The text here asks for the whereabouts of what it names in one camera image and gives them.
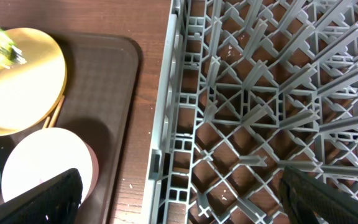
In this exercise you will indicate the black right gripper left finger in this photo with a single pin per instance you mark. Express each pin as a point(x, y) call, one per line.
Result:
point(55, 201)

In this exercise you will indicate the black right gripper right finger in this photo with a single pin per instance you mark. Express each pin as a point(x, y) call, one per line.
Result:
point(304, 199)

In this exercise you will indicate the grey dishwasher rack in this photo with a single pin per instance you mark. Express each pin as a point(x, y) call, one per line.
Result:
point(247, 88)

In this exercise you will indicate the pink white bowl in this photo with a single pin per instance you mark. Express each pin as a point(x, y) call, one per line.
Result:
point(45, 154)

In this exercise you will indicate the wooden chopstick right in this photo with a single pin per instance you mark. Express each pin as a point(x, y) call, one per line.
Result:
point(56, 113)

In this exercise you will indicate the yellow plate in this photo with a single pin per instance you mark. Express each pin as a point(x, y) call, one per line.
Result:
point(30, 91)

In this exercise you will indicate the dark brown serving tray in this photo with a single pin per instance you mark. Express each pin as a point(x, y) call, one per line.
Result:
point(101, 75)

